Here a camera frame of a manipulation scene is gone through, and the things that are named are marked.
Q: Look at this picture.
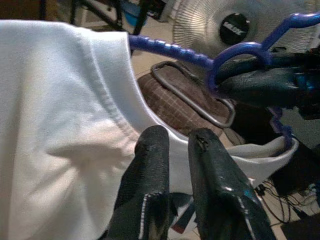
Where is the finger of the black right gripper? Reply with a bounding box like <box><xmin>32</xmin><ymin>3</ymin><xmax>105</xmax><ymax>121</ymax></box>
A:
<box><xmin>215</xmin><ymin>69</ymin><xmax>301</xmax><ymax>108</ymax></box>
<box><xmin>219</xmin><ymin>52</ymin><xmax>300</xmax><ymax>76</ymax></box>

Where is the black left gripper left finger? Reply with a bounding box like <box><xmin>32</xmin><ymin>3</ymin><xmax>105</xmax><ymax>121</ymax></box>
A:
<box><xmin>106</xmin><ymin>125</ymin><xmax>179</xmax><ymax>240</ymax></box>

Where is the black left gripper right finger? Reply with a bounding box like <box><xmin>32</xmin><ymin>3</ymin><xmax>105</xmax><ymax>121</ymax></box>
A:
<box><xmin>186</xmin><ymin>127</ymin><xmax>276</xmax><ymax>240</ymax></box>

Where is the blue plastic hanger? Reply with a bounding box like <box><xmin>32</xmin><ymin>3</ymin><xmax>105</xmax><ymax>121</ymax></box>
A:
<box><xmin>128</xmin><ymin>11</ymin><xmax>320</xmax><ymax>151</ymax></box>

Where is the white shirt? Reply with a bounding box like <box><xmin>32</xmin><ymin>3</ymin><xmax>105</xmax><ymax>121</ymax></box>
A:
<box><xmin>0</xmin><ymin>19</ymin><xmax>300</xmax><ymax>240</ymax></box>

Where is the grey standing fan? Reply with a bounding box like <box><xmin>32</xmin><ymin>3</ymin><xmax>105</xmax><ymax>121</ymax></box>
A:
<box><xmin>171</xmin><ymin>0</ymin><xmax>320</xmax><ymax>60</ymax></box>

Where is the plaid cushion chair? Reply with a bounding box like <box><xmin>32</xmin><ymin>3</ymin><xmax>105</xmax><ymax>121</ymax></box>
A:
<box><xmin>136</xmin><ymin>61</ymin><xmax>237</xmax><ymax>142</ymax></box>

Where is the blue plastic basin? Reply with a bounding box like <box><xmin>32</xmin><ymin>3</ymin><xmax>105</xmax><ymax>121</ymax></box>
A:
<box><xmin>123</xmin><ymin>9</ymin><xmax>151</xmax><ymax>28</ymax></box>

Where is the black floor cable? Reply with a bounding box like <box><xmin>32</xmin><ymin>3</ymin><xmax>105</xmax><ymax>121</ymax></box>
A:
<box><xmin>254</xmin><ymin>178</ymin><xmax>320</xmax><ymax>226</ymax></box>

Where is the black table frame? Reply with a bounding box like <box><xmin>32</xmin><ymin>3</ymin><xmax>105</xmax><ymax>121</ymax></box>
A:
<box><xmin>69</xmin><ymin>0</ymin><xmax>149</xmax><ymax>36</ymax></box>

